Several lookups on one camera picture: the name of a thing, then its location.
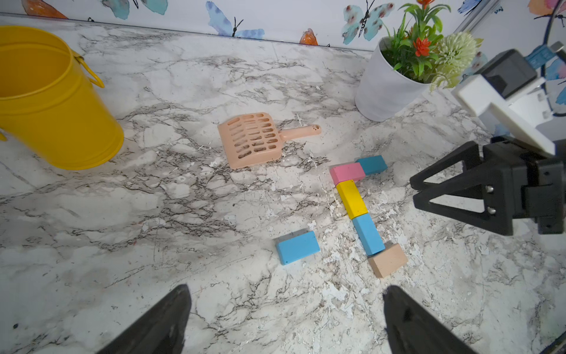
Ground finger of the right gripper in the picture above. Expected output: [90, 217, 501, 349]
[409, 140, 485, 192]
[414, 176, 513, 236]

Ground pink building block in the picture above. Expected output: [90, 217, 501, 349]
[330, 162, 366, 186]

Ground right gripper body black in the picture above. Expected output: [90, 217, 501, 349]
[483, 137, 565, 236]

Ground light blue building block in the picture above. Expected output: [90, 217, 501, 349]
[276, 231, 321, 266]

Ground white pot artificial flowers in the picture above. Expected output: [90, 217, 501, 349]
[343, 1, 482, 122]

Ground beige plastic slotted scoop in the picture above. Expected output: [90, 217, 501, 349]
[218, 112, 322, 170]

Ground tan building block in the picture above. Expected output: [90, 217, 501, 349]
[368, 243, 408, 279]

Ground teal building block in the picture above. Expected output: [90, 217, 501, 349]
[357, 155, 388, 176]

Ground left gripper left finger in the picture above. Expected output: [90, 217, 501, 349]
[100, 284, 192, 353]

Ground yellow building block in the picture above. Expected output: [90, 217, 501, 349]
[336, 180, 368, 220]

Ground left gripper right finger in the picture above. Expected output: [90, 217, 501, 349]
[383, 286, 475, 354]

